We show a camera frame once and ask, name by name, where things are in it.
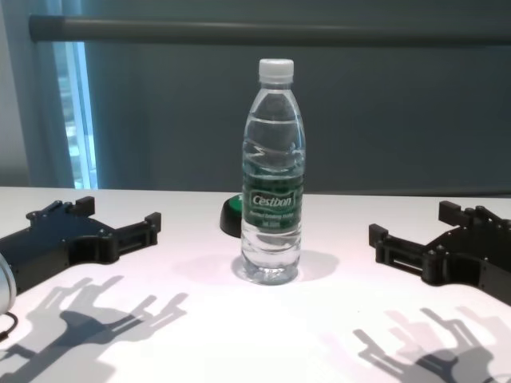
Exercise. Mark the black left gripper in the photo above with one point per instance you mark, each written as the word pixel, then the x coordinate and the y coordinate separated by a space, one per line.
pixel 48 247

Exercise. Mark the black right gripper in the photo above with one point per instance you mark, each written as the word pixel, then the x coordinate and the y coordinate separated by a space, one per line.
pixel 479 255

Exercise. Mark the clear Cestbon water bottle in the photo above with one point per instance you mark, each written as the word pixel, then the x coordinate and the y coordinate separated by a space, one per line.
pixel 273 223

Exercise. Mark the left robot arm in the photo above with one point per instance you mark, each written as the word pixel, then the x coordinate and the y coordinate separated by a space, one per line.
pixel 6 283

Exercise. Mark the narrow bright window strip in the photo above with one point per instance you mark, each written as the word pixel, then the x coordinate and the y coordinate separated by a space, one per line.
pixel 78 111

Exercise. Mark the green YES button black base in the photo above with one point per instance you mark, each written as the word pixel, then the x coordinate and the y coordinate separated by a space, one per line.
pixel 230 219

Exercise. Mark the grey horizontal rail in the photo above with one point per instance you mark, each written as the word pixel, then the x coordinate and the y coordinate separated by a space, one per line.
pixel 199 30

